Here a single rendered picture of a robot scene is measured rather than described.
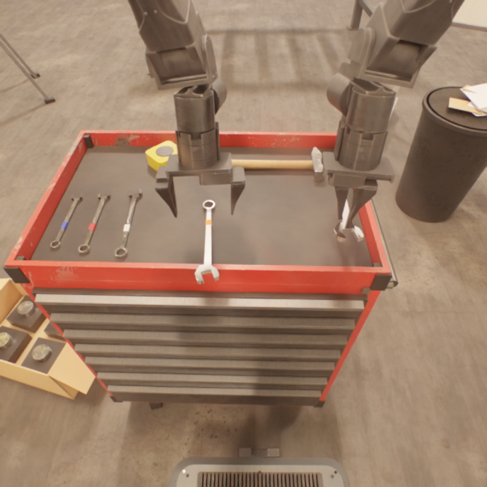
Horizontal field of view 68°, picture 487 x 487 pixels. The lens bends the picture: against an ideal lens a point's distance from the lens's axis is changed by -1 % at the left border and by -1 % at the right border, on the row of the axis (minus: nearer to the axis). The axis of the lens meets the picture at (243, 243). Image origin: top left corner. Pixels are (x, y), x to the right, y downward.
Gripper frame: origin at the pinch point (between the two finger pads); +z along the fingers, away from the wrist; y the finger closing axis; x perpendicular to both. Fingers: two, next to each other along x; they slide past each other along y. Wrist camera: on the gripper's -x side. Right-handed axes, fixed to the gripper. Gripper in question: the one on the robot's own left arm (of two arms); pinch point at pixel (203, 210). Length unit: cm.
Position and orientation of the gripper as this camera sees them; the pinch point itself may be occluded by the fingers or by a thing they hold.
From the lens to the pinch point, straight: 63.5
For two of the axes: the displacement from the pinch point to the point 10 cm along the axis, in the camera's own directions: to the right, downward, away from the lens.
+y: -10.0, 0.5, -0.4
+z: 0.1, 8.0, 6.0
